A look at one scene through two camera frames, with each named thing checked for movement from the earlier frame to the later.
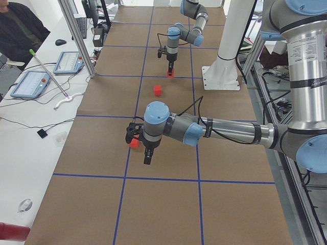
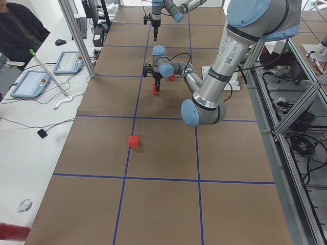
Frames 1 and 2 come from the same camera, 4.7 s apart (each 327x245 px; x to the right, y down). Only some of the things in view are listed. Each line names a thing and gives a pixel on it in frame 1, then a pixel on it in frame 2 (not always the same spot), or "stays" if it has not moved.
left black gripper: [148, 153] to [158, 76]
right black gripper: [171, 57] to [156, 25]
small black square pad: [42, 133] stays
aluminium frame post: [78, 37] stays
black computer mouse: [60, 42] stays
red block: [135, 143] stays
